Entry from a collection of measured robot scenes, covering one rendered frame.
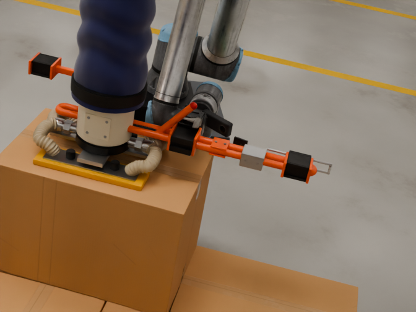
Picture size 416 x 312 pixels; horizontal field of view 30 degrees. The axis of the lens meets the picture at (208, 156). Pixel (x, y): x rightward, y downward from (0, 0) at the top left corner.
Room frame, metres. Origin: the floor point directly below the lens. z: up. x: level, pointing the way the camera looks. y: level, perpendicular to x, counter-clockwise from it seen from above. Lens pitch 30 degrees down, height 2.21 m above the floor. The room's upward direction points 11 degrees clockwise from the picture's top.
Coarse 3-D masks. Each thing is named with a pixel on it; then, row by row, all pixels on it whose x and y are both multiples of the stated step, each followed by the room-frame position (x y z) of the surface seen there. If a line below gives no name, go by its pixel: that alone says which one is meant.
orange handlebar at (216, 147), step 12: (60, 72) 2.36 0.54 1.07; (72, 72) 2.35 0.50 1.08; (60, 108) 2.08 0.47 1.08; (72, 108) 2.10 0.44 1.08; (132, 132) 2.04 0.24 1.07; (144, 132) 2.04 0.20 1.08; (156, 132) 2.04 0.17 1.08; (168, 132) 2.07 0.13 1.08; (204, 144) 2.02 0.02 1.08; (216, 144) 2.03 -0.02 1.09; (228, 144) 2.05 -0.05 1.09; (228, 156) 2.01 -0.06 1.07; (240, 156) 2.01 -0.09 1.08; (276, 156) 2.04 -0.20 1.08; (312, 168) 2.00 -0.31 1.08
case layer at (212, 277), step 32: (192, 256) 2.18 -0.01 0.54; (224, 256) 2.22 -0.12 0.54; (0, 288) 1.84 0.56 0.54; (32, 288) 1.87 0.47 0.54; (64, 288) 1.90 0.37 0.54; (192, 288) 2.01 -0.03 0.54; (224, 288) 2.04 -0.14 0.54; (256, 288) 2.07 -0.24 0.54; (288, 288) 2.10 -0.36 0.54; (320, 288) 2.14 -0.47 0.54; (352, 288) 2.17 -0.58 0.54
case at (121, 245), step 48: (0, 192) 1.92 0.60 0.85; (48, 192) 1.90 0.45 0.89; (96, 192) 1.88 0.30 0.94; (144, 192) 1.92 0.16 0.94; (192, 192) 1.97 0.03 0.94; (0, 240) 1.92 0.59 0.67; (48, 240) 1.90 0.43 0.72; (96, 240) 1.88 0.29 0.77; (144, 240) 1.86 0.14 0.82; (192, 240) 2.10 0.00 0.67; (96, 288) 1.88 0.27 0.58; (144, 288) 1.86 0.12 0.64
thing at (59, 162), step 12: (36, 156) 1.98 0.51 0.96; (48, 156) 1.98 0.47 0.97; (60, 156) 1.99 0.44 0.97; (72, 156) 1.99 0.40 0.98; (60, 168) 1.95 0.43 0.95; (72, 168) 1.95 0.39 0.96; (84, 168) 1.95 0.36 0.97; (96, 168) 1.96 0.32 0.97; (108, 168) 1.97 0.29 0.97; (120, 168) 1.99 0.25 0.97; (108, 180) 1.93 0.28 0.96; (120, 180) 1.93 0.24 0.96; (132, 180) 1.94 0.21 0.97; (144, 180) 1.96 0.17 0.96
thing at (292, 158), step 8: (288, 152) 2.05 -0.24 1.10; (288, 160) 2.00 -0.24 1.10; (296, 160) 2.01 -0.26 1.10; (304, 160) 2.02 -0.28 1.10; (312, 160) 2.02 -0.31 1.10; (288, 168) 1.99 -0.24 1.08; (296, 168) 1.99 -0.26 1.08; (304, 168) 1.98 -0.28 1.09; (280, 176) 1.98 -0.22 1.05; (288, 176) 1.98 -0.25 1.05; (296, 176) 1.99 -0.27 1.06; (304, 176) 1.98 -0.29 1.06
